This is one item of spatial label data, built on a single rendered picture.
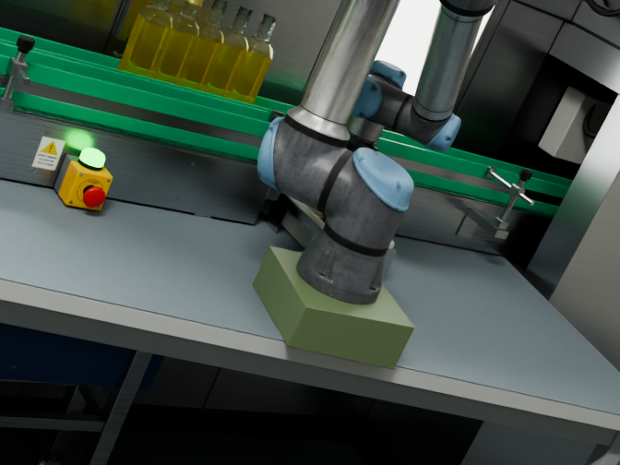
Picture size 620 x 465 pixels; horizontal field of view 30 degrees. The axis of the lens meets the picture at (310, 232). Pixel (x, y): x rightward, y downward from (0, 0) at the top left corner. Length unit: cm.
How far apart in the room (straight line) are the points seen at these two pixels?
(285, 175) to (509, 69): 116
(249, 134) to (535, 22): 97
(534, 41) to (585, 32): 13
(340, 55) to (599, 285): 128
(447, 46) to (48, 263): 75
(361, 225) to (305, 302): 16
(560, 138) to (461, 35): 117
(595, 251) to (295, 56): 89
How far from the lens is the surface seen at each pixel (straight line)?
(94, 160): 207
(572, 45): 299
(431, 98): 208
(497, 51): 293
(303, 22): 254
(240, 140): 227
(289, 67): 257
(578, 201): 287
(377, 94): 214
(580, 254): 287
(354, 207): 191
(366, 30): 191
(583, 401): 231
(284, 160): 193
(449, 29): 197
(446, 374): 209
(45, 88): 207
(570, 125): 310
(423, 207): 271
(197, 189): 225
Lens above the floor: 150
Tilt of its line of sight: 18 degrees down
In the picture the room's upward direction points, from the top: 25 degrees clockwise
